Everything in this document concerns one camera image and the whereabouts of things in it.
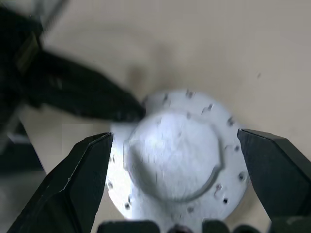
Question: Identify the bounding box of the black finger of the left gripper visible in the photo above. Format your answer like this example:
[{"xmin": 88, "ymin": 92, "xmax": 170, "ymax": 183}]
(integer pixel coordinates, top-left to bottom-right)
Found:
[
  {"xmin": 41, "ymin": 51, "xmax": 147, "ymax": 115},
  {"xmin": 29, "ymin": 72, "xmax": 144, "ymax": 123}
]

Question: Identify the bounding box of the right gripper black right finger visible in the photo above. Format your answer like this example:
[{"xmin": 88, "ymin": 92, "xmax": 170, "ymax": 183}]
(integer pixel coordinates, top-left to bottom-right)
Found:
[{"xmin": 236, "ymin": 128, "xmax": 311, "ymax": 220}]

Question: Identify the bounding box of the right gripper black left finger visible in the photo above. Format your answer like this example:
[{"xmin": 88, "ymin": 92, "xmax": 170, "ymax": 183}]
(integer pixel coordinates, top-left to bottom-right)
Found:
[{"xmin": 6, "ymin": 132, "xmax": 114, "ymax": 233}]

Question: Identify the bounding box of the grey round motor lid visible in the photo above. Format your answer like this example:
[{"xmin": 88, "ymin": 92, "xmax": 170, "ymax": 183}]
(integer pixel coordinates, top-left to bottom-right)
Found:
[{"xmin": 105, "ymin": 88, "xmax": 250, "ymax": 222}]

